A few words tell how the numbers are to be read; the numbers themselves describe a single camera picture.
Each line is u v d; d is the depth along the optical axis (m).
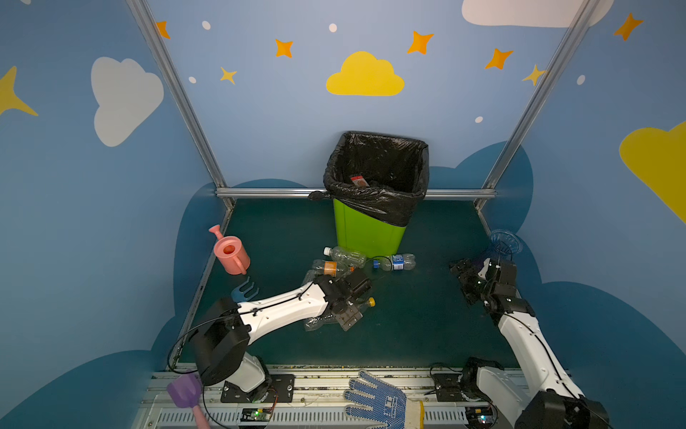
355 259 0.98
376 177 1.02
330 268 0.96
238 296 0.93
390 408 0.72
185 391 0.73
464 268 0.76
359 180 0.99
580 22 0.71
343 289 0.63
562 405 0.40
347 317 0.73
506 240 0.84
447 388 0.74
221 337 0.42
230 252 0.91
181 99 0.86
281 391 0.75
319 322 0.82
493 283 0.64
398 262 0.96
